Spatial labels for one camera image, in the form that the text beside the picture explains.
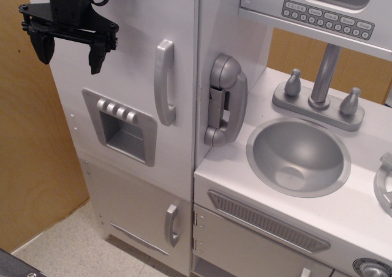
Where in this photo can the silver left faucet knob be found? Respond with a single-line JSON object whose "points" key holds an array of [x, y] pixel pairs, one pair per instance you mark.
{"points": [[293, 84]]}

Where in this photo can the grey ice water dispenser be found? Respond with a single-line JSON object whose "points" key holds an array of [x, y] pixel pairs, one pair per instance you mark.
{"points": [[122, 128]]}

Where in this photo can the silver oven dial knob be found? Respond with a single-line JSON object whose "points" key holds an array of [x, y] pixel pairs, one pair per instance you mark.
{"points": [[367, 267]]}

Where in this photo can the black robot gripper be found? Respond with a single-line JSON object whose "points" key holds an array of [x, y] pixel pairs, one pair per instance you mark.
{"points": [[74, 20]]}

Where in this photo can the silver faucet knob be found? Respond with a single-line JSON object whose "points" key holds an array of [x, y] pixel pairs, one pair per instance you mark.
{"points": [[293, 84], [350, 103]]}

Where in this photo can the white toy oven door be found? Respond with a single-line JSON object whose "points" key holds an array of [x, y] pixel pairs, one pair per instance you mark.
{"points": [[225, 248]]}

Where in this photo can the white toy kitchen counter unit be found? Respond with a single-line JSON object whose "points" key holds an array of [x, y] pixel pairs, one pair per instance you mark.
{"points": [[336, 229]]}

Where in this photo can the silver right faucet knob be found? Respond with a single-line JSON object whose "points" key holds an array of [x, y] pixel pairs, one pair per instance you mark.
{"points": [[350, 103]]}

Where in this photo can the black case corner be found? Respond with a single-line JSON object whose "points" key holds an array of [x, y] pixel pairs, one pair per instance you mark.
{"points": [[14, 267]]}

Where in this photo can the grey toy wall phone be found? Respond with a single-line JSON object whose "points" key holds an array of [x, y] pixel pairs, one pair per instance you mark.
{"points": [[227, 101]]}

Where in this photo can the silver toy faucet spout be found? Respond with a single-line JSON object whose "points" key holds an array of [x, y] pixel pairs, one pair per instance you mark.
{"points": [[318, 98]]}

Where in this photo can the brown wooden board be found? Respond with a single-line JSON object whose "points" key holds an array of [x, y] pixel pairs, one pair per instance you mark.
{"points": [[41, 180]]}

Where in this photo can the silver round toy sink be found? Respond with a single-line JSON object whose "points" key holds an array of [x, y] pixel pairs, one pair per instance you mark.
{"points": [[298, 158]]}

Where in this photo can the white lower freezer door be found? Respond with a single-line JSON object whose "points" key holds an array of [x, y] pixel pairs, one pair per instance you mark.
{"points": [[133, 211]]}

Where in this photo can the silver upper fridge door handle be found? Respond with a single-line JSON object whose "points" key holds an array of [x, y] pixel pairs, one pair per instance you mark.
{"points": [[164, 59]]}

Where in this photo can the grey faucet base plate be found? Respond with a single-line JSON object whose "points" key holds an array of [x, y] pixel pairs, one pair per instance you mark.
{"points": [[330, 115]]}

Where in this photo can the silver lower freezer door handle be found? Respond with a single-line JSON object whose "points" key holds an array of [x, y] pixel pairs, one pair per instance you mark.
{"points": [[171, 236]]}

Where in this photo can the white toy microwave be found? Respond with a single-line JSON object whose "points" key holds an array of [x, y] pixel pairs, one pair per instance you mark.
{"points": [[360, 25]]}

